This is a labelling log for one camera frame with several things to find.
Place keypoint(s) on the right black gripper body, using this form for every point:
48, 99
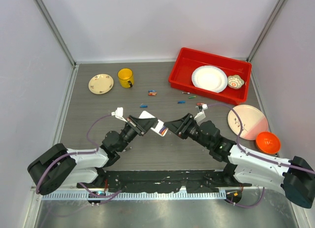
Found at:
185, 128

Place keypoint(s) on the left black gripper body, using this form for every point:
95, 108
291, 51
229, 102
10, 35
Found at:
133, 124

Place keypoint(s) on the white remote control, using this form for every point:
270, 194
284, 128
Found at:
157, 126

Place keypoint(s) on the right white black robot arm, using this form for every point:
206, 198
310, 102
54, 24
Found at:
294, 178

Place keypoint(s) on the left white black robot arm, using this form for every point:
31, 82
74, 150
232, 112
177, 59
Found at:
60, 165

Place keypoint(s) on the yellow mug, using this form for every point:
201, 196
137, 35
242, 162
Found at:
126, 78

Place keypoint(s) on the cream floral plate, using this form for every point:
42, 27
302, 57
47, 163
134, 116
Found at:
101, 84

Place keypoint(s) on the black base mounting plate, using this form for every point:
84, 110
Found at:
164, 181

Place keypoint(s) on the white paper plate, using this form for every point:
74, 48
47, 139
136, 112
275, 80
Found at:
209, 78

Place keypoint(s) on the red plastic bin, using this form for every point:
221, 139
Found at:
189, 59

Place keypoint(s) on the pink white ceramic plate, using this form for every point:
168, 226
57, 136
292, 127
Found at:
253, 121

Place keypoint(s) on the small patterned ceramic bowl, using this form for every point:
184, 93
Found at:
235, 82

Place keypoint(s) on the orange plastic bowl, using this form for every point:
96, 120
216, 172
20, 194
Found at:
268, 142

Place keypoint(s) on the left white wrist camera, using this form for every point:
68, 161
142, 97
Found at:
119, 114

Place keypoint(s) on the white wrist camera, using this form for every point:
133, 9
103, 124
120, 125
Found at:
119, 114
201, 114

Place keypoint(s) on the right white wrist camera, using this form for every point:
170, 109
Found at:
201, 114

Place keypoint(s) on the white slotted cable duct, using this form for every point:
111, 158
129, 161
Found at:
180, 195

